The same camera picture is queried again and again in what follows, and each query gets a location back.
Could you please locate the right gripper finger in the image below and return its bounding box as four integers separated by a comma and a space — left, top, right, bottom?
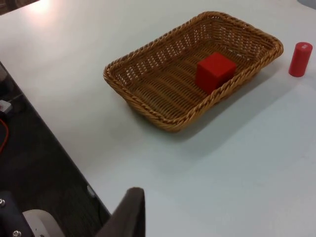
95, 187, 146, 237

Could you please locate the brown wicker basket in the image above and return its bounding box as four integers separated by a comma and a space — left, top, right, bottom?
103, 10, 284, 133

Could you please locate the red cube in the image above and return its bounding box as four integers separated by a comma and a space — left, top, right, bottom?
195, 52, 237, 95

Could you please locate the red cylinder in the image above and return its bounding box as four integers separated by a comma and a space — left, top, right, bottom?
288, 41, 313, 78

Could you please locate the small grey box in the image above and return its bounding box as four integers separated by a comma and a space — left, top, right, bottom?
0, 100, 13, 114

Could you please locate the white curved mount plate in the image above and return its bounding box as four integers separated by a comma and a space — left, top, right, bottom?
22, 209, 63, 237

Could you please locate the black metal bracket with screws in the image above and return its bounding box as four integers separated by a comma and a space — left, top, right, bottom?
0, 190, 34, 237

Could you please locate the red cable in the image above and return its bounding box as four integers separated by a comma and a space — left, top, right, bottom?
0, 118, 10, 152

